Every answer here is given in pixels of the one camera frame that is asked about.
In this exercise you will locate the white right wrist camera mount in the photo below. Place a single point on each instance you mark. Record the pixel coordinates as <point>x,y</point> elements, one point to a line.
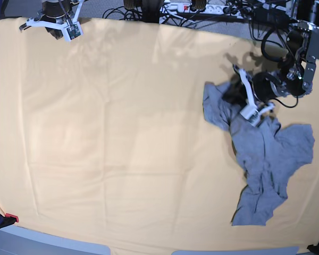
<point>69,30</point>

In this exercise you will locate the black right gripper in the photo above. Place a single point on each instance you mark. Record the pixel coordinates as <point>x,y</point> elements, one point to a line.
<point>56,12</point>

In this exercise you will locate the grey t-shirt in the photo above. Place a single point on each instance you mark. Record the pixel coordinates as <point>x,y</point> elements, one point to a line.
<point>267,153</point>

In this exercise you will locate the yellow tablecloth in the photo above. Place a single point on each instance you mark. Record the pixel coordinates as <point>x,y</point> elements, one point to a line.
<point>103,140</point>

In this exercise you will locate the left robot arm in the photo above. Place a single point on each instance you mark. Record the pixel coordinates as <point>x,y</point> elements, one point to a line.
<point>296,23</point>

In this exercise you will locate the black power adapter box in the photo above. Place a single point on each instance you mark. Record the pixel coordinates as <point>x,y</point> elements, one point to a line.
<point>273,16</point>

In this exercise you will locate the white power strip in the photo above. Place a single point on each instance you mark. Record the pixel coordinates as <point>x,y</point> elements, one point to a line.
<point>211,11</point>

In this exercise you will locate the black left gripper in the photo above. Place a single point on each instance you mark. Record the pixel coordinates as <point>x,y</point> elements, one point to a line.
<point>265,85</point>

